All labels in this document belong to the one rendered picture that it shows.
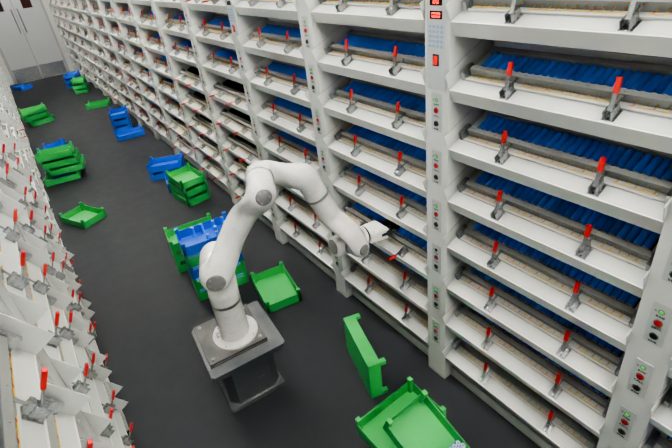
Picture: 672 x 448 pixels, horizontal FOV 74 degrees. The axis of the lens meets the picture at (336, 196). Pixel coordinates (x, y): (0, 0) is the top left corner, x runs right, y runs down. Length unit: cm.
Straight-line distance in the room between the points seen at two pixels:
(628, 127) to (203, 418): 188
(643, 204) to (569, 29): 43
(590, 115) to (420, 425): 128
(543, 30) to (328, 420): 162
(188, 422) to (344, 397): 67
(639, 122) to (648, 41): 17
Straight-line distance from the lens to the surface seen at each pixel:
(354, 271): 243
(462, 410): 208
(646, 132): 114
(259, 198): 154
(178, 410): 228
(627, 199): 124
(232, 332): 196
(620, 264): 135
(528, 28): 121
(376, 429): 202
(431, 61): 142
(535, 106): 125
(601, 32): 113
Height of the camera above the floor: 170
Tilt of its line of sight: 29 degrees down
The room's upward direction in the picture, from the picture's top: 7 degrees counter-clockwise
